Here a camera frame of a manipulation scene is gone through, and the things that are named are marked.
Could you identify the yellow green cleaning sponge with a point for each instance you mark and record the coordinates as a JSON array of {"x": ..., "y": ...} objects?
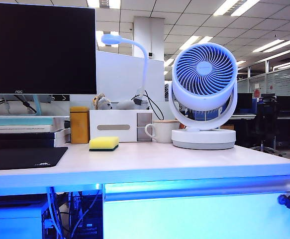
[{"x": 103, "y": 142}]

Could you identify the white desk drawer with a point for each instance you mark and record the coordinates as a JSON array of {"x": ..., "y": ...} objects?
[{"x": 197, "y": 219}]

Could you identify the black drawer lock with keys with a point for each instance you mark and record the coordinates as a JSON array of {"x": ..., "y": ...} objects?
[{"x": 287, "y": 201}]

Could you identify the white mug with wooden lid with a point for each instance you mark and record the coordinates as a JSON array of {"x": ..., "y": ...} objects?
[{"x": 163, "y": 132}]

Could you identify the grey plush toy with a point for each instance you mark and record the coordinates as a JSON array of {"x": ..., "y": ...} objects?
[{"x": 125, "y": 104}]

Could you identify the white tissue box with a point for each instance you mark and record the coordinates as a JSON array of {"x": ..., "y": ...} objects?
[{"x": 113, "y": 119}]

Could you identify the tan white plush toy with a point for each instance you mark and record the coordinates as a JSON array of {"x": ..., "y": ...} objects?
[{"x": 102, "y": 102}]

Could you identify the white round desk fan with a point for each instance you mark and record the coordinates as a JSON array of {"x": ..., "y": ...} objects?
[{"x": 204, "y": 140}]

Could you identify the yellow rectangular tin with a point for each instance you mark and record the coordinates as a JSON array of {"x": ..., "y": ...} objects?
[{"x": 79, "y": 127}]

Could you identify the white thick book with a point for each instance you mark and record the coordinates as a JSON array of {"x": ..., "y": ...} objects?
[{"x": 61, "y": 137}]

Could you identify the white gooseneck desk lamp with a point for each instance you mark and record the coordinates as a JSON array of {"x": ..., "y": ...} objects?
[{"x": 111, "y": 39}]

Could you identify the ceiling fluorescent light fixture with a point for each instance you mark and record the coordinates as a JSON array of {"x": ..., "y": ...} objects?
[
  {"x": 225, "y": 7},
  {"x": 267, "y": 46},
  {"x": 190, "y": 42}
]

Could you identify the black background monitor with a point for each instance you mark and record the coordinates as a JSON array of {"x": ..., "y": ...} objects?
[{"x": 243, "y": 103}]

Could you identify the teal monitor stand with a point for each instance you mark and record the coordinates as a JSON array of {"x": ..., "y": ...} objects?
[{"x": 36, "y": 104}]

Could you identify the red round sign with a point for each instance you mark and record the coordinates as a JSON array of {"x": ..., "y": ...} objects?
[{"x": 257, "y": 93}]

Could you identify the black computer tower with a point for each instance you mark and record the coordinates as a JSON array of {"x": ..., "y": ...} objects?
[{"x": 85, "y": 219}]

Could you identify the black office chair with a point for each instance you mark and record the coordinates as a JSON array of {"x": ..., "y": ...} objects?
[{"x": 266, "y": 124}]

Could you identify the teal book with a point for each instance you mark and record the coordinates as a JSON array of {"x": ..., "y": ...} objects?
[{"x": 18, "y": 121}]

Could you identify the black book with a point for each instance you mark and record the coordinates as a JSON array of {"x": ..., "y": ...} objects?
[
  {"x": 18, "y": 144},
  {"x": 18, "y": 136}
]

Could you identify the white flat book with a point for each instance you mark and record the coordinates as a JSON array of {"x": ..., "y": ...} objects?
[{"x": 15, "y": 128}]

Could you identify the black AOC computer monitor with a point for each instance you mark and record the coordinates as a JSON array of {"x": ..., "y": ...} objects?
[{"x": 35, "y": 49}]

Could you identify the black mouse pad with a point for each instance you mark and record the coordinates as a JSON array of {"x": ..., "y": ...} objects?
[{"x": 18, "y": 156}]

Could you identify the white computer case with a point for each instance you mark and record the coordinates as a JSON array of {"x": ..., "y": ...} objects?
[{"x": 13, "y": 221}]

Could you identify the small white wall device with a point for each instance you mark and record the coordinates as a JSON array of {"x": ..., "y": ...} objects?
[{"x": 150, "y": 54}]

